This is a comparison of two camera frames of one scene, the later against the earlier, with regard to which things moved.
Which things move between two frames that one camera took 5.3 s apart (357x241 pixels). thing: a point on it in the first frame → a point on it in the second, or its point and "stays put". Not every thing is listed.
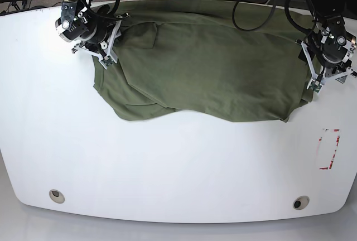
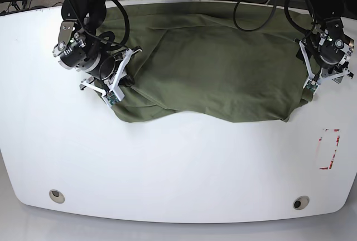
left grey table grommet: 57,196 stays put
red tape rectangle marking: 335,130 stays put
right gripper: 333,44 stays put
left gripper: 99,30 → 105,66
